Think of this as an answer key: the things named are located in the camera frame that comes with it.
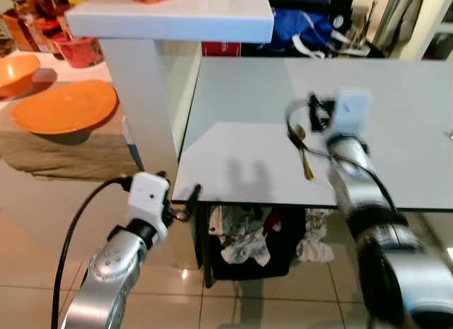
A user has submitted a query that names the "gold metal spoon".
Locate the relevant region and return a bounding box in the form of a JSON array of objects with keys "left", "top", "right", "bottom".
[{"left": 294, "top": 124, "right": 316, "bottom": 182}]

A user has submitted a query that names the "white crumpled cloth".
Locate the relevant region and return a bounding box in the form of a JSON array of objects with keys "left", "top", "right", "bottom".
[
  {"left": 212, "top": 205, "right": 273, "bottom": 267},
  {"left": 296, "top": 209, "right": 335, "bottom": 265}
]

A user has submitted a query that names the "brown table cloth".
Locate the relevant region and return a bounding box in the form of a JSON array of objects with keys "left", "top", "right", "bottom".
[{"left": 0, "top": 101, "right": 140, "bottom": 183}]

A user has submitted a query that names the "black laundry basket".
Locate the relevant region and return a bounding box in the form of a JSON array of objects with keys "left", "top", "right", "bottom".
[{"left": 204, "top": 204, "right": 306, "bottom": 282}]

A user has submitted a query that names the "red cardboard box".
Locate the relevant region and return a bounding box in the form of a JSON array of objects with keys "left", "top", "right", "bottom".
[{"left": 202, "top": 42, "right": 242, "bottom": 57}]

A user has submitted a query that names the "orange plastic plate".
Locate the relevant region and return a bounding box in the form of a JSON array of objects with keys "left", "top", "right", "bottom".
[{"left": 10, "top": 79, "right": 120, "bottom": 136}]

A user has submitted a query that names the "white counter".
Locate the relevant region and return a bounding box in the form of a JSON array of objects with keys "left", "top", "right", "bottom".
[{"left": 65, "top": 0, "right": 275, "bottom": 181}]

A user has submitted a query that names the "orange plastic bowl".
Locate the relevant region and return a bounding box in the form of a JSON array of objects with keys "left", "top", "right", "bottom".
[{"left": 0, "top": 54, "right": 42, "bottom": 100}]

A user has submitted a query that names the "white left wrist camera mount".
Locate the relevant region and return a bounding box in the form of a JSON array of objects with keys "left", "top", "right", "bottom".
[{"left": 128, "top": 172, "right": 171, "bottom": 243}]

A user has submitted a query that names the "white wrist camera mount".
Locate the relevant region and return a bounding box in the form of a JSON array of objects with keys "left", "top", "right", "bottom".
[
  {"left": 327, "top": 88, "right": 374, "bottom": 140},
  {"left": 128, "top": 172, "right": 171, "bottom": 243}
]

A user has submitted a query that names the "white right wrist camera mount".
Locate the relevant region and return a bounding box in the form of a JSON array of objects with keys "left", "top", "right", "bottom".
[{"left": 327, "top": 88, "right": 374, "bottom": 140}]

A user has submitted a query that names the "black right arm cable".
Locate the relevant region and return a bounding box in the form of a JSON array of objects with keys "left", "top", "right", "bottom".
[{"left": 285, "top": 97, "right": 398, "bottom": 217}]

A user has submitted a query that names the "blue bag with white straps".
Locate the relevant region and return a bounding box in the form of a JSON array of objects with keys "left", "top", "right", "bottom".
[{"left": 268, "top": 7, "right": 355, "bottom": 59}]

